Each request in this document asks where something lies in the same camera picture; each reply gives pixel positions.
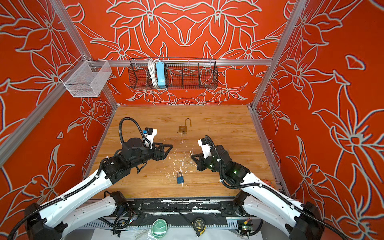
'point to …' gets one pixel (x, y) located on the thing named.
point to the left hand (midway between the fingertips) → (168, 144)
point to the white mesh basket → (86, 78)
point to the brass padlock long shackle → (183, 128)
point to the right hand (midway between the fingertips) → (189, 157)
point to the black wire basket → (173, 73)
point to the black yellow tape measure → (199, 225)
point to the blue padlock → (180, 178)
